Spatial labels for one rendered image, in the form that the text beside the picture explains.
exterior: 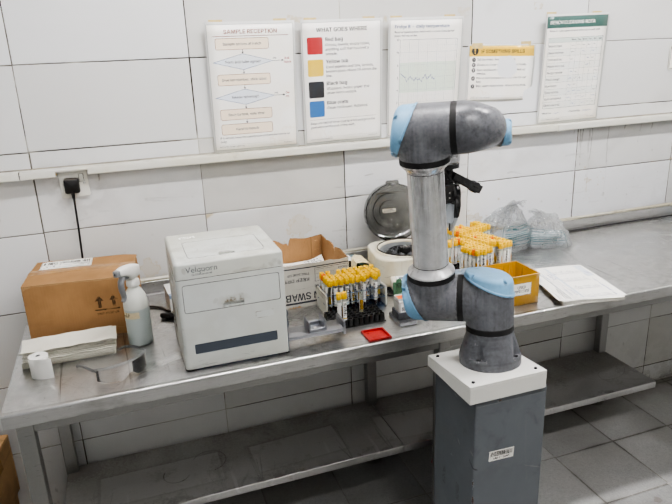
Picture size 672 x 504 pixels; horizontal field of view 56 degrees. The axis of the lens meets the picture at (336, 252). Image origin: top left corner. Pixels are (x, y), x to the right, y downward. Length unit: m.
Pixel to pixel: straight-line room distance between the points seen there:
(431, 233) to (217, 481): 1.26
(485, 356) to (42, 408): 1.07
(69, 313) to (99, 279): 0.13
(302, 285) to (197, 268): 0.50
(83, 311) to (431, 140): 1.15
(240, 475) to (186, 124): 1.21
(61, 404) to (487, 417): 1.02
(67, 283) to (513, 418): 1.28
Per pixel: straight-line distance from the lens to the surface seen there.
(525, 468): 1.73
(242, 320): 1.68
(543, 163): 2.76
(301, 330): 1.79
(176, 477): 2.38
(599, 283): 2.27
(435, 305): 1.53
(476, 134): 1.38
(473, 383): 1.51
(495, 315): 1.53
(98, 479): 2.47
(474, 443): 1.60
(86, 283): 1.96
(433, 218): 1.46
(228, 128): 2.19
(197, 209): 2.23
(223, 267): 1.62
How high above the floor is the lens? 1.67
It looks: 18 degrees down
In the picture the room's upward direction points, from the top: 2 degrees counter-clockwise
